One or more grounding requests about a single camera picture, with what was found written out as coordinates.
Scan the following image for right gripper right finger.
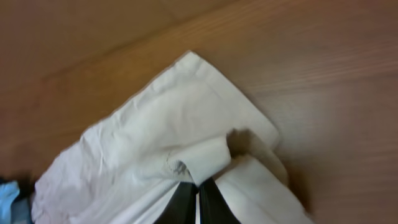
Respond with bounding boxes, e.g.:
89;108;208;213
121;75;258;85
199;178;241;224

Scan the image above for folded light blue t-shirt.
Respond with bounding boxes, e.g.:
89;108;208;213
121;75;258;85
0;181;20;224

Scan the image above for folded blue denim jeans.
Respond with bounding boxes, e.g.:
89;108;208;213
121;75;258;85
11;198;33;224

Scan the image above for beige khaki shorts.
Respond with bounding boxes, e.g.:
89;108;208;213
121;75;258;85
31;52;310;223

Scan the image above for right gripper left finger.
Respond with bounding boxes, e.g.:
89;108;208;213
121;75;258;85
154;182;198;224

